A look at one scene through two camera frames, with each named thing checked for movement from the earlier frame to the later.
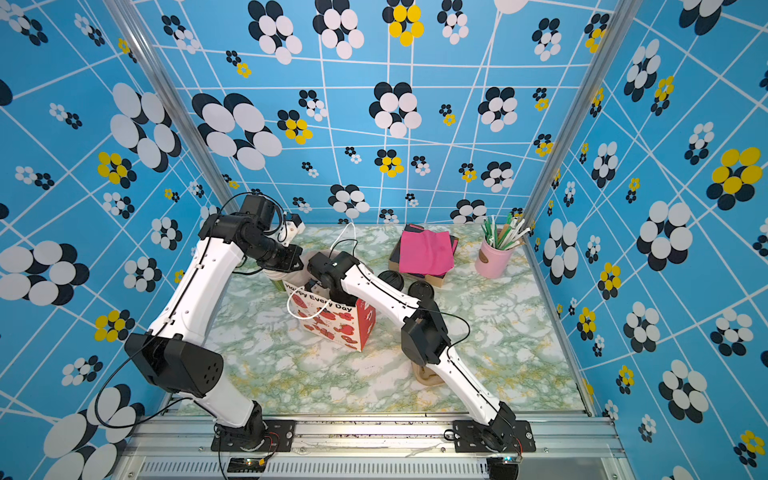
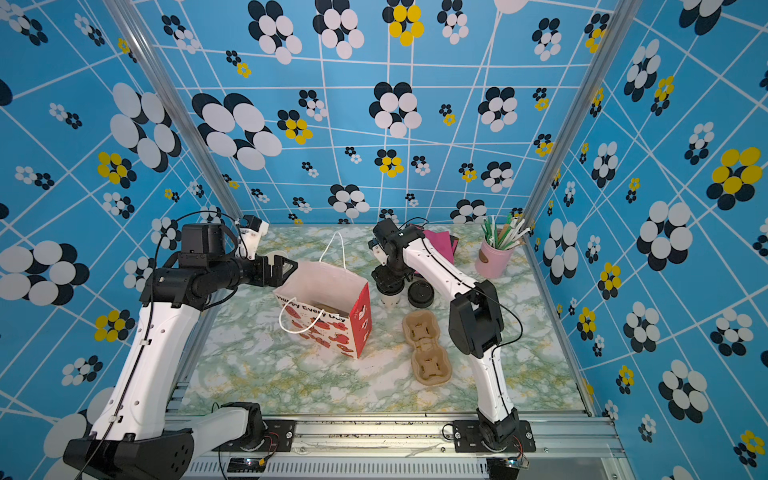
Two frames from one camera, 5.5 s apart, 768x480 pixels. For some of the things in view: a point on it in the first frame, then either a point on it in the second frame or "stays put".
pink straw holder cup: (492, 263) stays put
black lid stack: (422, 289) stays put
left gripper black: (294, 253) → (277, 277)
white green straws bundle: (504, 236) stays put
